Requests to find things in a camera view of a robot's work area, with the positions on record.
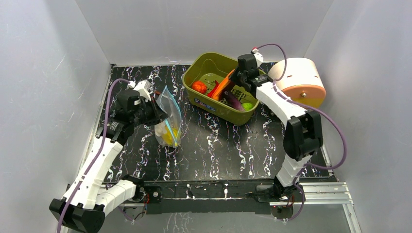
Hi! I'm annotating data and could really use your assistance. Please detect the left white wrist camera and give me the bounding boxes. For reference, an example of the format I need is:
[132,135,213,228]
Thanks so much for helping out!
[127,80,152,101]

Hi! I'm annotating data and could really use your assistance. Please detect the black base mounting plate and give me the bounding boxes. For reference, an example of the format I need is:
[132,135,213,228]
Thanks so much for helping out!
[144,179,273,215]

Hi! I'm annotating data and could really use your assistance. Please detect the purple toy eggplant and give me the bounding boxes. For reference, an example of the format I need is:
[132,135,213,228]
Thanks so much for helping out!
[222,91,245,111]

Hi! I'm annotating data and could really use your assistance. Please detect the yellow toy banana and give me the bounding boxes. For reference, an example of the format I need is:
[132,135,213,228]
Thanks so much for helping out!
[162,126,179,147]

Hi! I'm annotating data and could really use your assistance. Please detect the red orange toy tomato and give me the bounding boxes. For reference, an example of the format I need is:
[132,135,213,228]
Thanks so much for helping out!
[191,81,208,94]

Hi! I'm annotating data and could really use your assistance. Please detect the white orange cylindrical container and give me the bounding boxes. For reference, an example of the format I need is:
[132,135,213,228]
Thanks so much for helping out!
[268,57,326,108]

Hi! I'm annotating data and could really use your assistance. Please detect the clear zip top bag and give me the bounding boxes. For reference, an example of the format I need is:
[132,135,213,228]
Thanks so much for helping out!
[156,87,182,148]

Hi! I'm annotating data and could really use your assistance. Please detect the olive green plastic basket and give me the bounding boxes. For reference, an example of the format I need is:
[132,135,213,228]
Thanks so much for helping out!
[182,52,259,126]

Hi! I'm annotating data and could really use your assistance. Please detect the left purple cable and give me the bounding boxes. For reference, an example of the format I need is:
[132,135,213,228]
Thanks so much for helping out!
[56,78,133,233]

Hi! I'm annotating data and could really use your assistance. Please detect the red toy chili pepper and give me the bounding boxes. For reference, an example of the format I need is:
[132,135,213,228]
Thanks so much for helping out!
[207,80,219,98]

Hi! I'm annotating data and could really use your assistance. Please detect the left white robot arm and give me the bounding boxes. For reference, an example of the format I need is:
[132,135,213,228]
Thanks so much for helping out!
[49,89,168,233]

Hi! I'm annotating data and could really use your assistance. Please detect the green toy lime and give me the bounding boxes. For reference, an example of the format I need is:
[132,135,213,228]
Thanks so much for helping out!
[241,102,254,111]

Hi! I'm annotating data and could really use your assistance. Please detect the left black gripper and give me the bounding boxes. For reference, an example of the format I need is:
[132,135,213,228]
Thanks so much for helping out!
[131,96,169,127]

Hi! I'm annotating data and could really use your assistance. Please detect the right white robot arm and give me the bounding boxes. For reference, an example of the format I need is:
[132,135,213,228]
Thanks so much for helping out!
[229,53,323,201]

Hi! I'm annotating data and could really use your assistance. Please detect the orange toy papaya slice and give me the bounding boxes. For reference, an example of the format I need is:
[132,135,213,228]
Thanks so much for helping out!
[212,70,235,101]

